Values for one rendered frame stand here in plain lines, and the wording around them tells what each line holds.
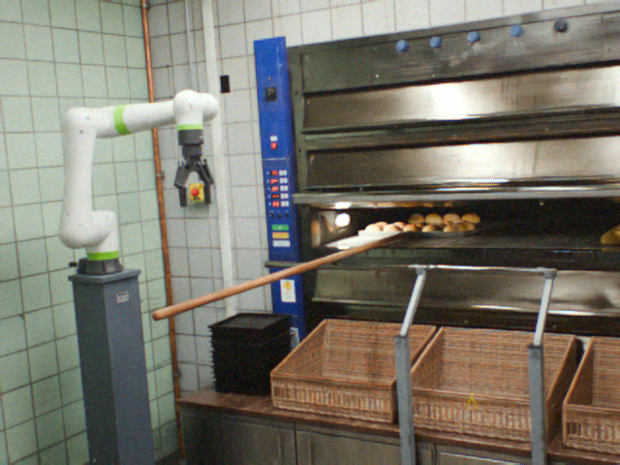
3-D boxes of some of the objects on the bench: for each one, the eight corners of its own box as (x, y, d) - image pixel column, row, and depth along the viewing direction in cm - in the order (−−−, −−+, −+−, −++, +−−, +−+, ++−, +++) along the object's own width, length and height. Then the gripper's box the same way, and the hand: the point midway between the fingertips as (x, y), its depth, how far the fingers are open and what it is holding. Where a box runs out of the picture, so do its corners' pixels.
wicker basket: (443, 388, 343) (440, 325, 340) (579, 402, 314) (577, 333, 311) (397, 426, 301) (393, 355, 298) (549, 447, 273) (546, 367, 270)
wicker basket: (327, 376, 373) (325, 317, 370) (442, 387, 343) (439, 325, 340) (269, 408, 332) (265, 343, 329) (393, 425, 302) (389, 354, 299)
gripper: (204, 145, 300) (209, 202, 302) (160, 147, 279) (165, 208, 280) (221, 144, 296) (225, 201, 298) (176, 145, 275) (181, 207, 277)
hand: (196, 201), depth 289 cm, fingers open, 13 cm apart
